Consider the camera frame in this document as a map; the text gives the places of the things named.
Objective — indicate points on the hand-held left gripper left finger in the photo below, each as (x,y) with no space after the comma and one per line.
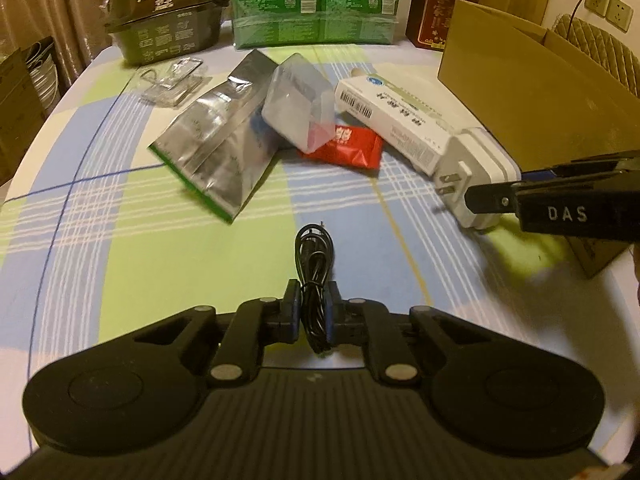
(293,305)

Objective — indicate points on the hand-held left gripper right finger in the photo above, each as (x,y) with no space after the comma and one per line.
(331,307)

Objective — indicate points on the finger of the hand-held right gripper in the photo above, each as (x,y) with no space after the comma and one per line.
(492,199)

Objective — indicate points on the white charger plug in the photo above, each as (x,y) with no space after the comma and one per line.
(480,170)

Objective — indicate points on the brown cardboard box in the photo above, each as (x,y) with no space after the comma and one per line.
(530,85)

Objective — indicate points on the white medicine box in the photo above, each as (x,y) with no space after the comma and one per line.
(395,115)

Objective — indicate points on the red snack packet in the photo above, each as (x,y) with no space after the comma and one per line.
(345,152)

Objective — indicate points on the silver foil bag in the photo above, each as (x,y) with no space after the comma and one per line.
(215,150)

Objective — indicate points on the clear plastic box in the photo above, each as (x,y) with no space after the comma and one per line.
(297,105)

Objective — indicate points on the quilted beige chair cover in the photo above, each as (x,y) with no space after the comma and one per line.
(605,50)

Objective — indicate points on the dark red gift box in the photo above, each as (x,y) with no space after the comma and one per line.
(440,10)

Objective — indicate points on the clear plastic hook package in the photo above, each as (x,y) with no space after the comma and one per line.
(172,82)

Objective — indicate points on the green wrapped box pack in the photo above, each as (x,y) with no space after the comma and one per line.
(310,20)

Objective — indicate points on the black noodle bowl pack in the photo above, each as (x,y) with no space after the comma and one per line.
(165,15)

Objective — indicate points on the dark cabinet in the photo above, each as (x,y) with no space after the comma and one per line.
(17,120)

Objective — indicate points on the stack of white bowls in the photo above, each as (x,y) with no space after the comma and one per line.
(42,70)

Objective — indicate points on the beige curtain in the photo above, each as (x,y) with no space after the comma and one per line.
(60,5)

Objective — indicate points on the empty wall socket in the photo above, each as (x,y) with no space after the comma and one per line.
(619,12)

